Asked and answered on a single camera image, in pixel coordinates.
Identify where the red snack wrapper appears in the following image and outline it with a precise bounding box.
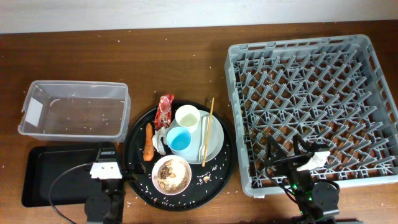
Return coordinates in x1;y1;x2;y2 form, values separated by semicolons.
154;94;175;130

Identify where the pink bowl with food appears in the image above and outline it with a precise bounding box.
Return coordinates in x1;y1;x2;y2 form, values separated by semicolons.
151;155;192;195

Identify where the grey round plate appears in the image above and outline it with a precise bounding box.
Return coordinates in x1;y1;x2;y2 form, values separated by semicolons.
182;110;224;164

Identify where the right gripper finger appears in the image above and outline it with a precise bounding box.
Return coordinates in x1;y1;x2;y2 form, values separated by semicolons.
293;134;320;156
265;135;285;164

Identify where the round black serving tray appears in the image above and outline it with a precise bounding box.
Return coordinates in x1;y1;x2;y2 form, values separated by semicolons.
123;108;236;212

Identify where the wooden chopstick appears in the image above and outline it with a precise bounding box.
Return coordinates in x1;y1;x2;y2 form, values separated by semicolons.
201;97;215;167

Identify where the orange carrot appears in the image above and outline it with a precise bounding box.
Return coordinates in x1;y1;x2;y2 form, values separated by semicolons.
143;123;154;161

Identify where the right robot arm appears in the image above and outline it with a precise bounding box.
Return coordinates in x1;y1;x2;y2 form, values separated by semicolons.
264;134;340;224

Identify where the black rectangular tray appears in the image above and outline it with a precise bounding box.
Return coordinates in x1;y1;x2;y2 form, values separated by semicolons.
21;142;116;207

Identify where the crumpled white tissue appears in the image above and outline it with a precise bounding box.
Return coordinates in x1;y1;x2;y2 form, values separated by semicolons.
152;127;169;156

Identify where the white plastic fork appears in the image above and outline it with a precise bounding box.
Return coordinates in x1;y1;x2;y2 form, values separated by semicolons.
198;114;209;163

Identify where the white paper cup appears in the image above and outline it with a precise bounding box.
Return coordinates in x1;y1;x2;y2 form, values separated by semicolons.
175;105;201;133

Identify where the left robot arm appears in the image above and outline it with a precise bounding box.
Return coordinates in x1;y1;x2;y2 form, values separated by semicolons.
84;148;146;224

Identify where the clear plastic bin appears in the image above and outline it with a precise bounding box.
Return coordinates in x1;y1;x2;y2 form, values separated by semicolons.
17;80;131;142

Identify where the light blue plastic cup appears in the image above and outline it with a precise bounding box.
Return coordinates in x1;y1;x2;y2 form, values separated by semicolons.
166;127;192;157

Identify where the grey plastic dishwasher rack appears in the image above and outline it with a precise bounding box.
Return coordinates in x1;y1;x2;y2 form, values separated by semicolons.
224;34;397;198

